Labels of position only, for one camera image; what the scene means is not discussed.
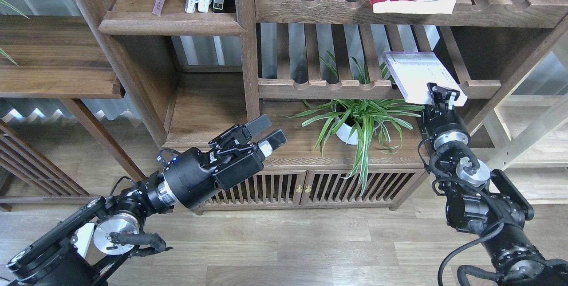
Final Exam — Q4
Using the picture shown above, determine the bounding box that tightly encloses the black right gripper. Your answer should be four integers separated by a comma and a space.
422, 82, 470, 145

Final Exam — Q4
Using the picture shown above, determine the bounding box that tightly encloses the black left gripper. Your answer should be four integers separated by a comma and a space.
163, 114, 288, 209

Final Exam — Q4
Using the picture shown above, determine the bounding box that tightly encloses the white lavender book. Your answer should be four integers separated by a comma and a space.
383, 51, 467, 106

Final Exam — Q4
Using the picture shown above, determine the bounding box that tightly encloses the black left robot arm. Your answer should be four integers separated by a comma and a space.
7, 115, 288, 286

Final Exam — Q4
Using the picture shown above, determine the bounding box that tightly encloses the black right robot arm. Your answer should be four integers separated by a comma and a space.
422, 82, 568, 286

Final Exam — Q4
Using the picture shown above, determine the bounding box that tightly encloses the green spider plant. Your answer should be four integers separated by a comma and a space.
286, 51, 452, 193

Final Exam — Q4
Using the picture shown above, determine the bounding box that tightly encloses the white plant pot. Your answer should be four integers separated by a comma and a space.
335, 118, 359, 145

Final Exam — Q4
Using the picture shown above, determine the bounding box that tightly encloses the dark wooden bookshelf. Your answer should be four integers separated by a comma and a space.
75, 0, 567, 210

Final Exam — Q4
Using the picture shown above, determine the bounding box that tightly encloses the light wooden rack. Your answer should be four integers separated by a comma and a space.
474, 34, 568, 204

